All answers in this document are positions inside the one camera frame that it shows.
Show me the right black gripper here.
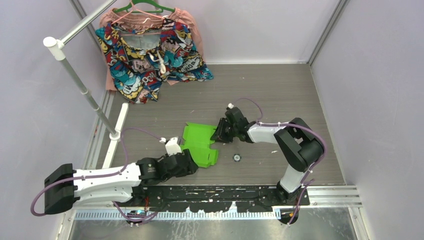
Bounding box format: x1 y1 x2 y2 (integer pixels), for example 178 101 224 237
211 118 239 145

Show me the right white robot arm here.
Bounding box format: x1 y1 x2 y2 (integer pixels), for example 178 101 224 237
210 107 327 206

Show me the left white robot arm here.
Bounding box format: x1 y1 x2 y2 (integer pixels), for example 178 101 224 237
44 149 199 215

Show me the colorful patterned shirt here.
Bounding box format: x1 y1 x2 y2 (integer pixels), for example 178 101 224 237
95 8 214 104

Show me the green clothes hanger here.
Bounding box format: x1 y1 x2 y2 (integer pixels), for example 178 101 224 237
112 0 176 14

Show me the metal clothes rack pole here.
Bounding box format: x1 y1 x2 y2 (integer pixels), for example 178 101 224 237
43 0 120 139

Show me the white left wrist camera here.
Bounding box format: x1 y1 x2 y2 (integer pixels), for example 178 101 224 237
159 137 182 156

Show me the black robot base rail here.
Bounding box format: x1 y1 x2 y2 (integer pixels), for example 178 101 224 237
117 184 310 213

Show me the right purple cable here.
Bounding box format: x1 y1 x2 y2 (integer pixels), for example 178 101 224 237
230 97 329 226

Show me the purple cable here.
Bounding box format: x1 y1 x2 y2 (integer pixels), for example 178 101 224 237
29 127 167 223
230 97 329 226

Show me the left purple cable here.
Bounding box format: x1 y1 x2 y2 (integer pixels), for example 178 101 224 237
29 127 167 223

